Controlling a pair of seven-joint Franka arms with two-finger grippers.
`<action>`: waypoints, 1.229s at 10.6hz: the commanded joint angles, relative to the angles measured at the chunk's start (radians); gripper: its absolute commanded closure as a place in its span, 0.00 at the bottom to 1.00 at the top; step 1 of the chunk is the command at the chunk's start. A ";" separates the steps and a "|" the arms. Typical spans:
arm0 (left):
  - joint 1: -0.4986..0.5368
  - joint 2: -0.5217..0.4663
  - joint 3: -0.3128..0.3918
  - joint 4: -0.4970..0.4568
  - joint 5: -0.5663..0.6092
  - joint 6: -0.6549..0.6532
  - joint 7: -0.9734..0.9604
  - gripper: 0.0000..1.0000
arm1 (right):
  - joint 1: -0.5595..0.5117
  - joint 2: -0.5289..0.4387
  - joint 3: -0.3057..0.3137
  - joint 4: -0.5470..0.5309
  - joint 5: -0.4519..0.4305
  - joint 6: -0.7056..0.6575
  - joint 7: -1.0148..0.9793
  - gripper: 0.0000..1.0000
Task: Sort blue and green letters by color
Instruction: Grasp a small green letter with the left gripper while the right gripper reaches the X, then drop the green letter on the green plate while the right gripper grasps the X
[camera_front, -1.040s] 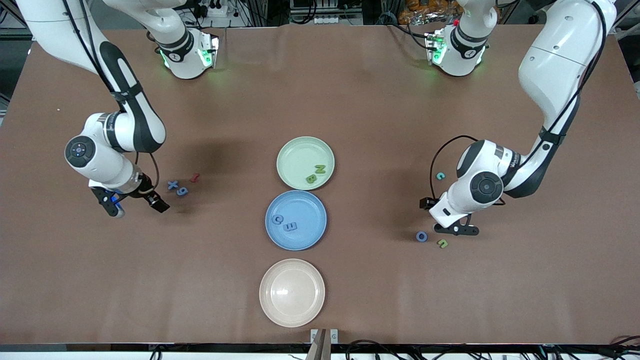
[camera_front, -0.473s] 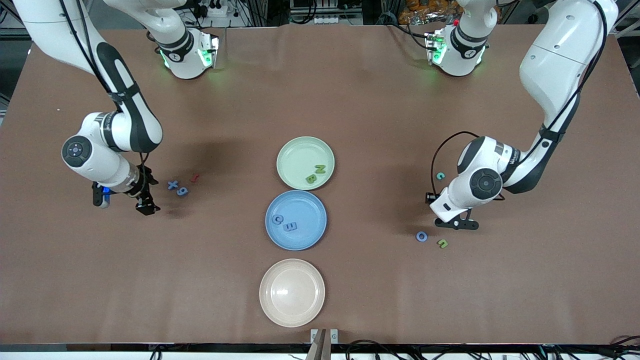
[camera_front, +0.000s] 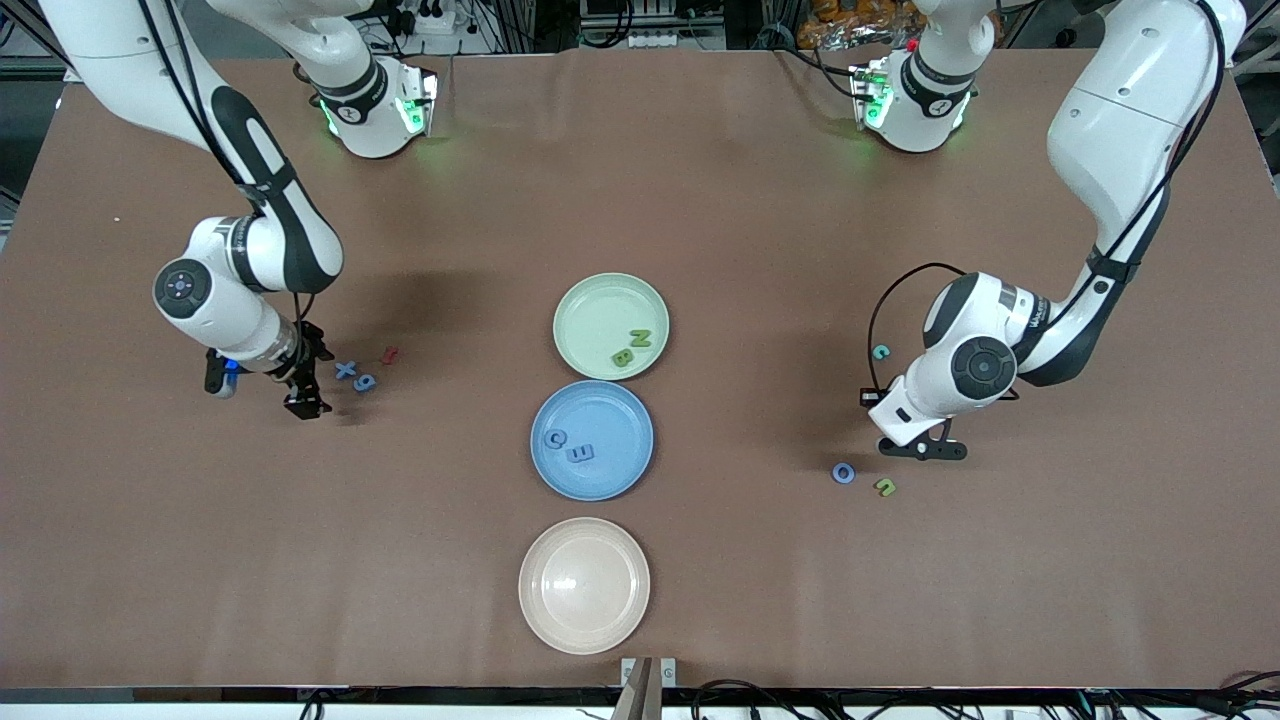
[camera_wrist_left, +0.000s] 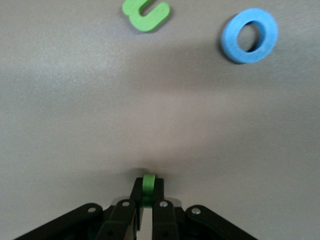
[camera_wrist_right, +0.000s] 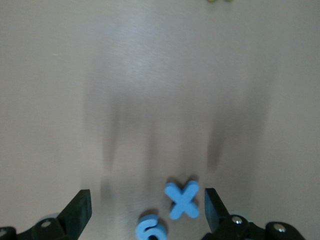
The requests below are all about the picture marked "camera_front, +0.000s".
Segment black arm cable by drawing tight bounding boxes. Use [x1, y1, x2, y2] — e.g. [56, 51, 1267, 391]
[866, 0, 1229, 401]
[135, 0, 321, 346]

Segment orange plastic bag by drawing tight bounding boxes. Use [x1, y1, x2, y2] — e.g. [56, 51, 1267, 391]
[797, 0, 923, 51]

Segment white power strip black plugs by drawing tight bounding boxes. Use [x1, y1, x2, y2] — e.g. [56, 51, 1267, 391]
[385, 5, 459, 36]

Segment blue plate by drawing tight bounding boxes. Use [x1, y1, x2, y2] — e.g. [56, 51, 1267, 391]
[530, 380, 655, 502]

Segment beige plate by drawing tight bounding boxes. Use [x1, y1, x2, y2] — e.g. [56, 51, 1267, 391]
[518, 517, 651, 656]

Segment pale green plate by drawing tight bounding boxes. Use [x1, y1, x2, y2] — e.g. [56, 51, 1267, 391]
[553, 272, 671, 382]

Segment grey metal mounting bracket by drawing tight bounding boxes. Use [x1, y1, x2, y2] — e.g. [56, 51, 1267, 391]
[612, 656, 678, 720]

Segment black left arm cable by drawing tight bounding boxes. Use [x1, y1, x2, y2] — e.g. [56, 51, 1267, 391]
[866, 0, 1229, 401]

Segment black cable bundle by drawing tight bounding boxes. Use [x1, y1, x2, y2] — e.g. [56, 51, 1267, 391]
[690, 672, 1280, 720]

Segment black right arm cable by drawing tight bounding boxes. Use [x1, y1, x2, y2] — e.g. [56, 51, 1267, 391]
[135, 0, 321, 346]

